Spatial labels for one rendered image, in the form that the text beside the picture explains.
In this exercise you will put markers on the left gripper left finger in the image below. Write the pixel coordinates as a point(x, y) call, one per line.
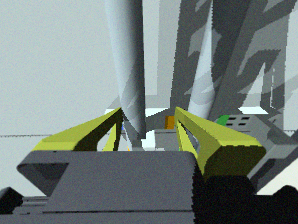
point(85, 137)

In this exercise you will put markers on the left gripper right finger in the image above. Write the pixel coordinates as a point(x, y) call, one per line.
point(223, 151)

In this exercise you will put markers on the black wall panel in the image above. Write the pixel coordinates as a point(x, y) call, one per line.
point(57, 70)

